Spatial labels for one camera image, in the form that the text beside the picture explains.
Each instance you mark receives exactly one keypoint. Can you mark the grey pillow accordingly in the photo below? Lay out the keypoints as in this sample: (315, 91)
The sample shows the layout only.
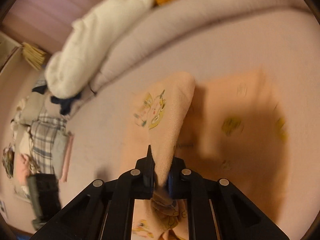
(35, 111)

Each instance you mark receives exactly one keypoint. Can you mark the pink folded cloth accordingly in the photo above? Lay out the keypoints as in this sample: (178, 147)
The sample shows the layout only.
(67, 160)

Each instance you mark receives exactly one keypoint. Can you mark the grey plaid cloth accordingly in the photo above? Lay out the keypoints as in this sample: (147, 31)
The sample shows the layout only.
(46, 140)

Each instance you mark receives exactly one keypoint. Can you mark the pale pink rolled duvet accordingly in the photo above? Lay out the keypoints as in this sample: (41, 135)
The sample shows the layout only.
(200, 22)

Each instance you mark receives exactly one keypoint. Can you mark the light pink cloth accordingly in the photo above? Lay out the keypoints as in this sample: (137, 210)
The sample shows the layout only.
(22, 170)

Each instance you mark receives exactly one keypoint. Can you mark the pink bed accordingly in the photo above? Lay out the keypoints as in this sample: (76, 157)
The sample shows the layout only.
(100, 135)

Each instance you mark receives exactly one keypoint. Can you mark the grey folded cloth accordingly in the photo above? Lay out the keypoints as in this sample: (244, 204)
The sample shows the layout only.
(59, 152)

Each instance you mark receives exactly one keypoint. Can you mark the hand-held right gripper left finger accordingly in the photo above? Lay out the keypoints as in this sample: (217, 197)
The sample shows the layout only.
(147, 180)

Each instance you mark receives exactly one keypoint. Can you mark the orange cartoon print shirt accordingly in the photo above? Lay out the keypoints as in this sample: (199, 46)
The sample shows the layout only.
(237, 142)

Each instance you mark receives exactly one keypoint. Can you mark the dark navy cloth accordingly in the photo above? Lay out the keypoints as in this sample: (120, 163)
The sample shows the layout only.
(65, 103)

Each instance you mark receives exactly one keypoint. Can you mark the white cloth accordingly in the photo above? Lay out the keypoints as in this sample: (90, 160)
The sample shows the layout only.
(23, 142)

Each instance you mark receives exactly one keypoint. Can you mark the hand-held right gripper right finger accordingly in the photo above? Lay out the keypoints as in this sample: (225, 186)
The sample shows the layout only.
(171, 182)

